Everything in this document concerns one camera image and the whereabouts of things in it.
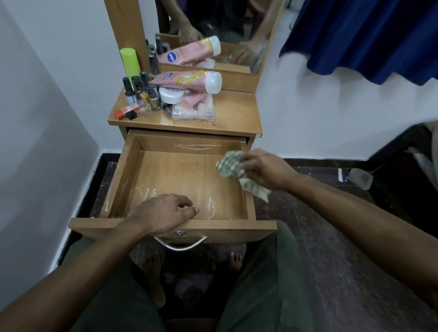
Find person's right leg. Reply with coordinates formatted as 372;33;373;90
216;220;317;332

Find wooden drawer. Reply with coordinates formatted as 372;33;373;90
69;129;278;244

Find wooden dressing table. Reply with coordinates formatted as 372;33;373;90
104;0;286;151

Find clear plastic cosmetics box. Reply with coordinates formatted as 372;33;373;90
171;93;216;122

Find person's right hand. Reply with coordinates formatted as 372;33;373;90
237;148;300;193

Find blue curtain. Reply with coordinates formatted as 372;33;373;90
279;0;438;86

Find clear black-capped nail polish bottle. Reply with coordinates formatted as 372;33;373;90
122;77;138;105

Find red lipstick tube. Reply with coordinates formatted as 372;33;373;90
113;103;146;120

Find green checked cloth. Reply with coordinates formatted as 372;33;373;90
216;150;272;203

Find person's right foot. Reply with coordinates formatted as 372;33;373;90
227;251;244;272

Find person's left forearm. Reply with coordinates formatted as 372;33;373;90
0;219;144;332

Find green spray can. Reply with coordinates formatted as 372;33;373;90
119;47;141;86

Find person's left leg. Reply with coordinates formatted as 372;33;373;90
61;236;167;332

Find person's foot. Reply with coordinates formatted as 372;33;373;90
227;251;244;272
141;252;167;309

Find grey plastic piece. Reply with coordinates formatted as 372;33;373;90
346;168;373;191

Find dark wooden furniture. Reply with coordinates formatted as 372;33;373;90
368;120;438;238

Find person's left foot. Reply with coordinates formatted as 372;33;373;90
141;252;167;309

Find small black cosmetic case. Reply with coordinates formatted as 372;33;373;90
125;105;152;121

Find person's leg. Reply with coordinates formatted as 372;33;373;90
216;220;317;332
61;236;167;332

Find mirror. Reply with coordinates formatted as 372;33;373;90
155;0;283;75

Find person's left hand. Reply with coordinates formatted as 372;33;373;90
126;194;200;237

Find person's right forearm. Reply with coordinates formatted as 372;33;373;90
287;173;438;301

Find metal drawer handle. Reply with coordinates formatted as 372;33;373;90
153;231;208;252

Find pink lotion tube white cap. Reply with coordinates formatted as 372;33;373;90
149;70;223;94

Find small pink tube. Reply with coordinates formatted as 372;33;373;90
181;91;208;109

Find golden black-capped nail polish bottle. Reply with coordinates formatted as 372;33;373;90
147;84;162;111

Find white cream jar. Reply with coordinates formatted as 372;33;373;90
159;87;185;105

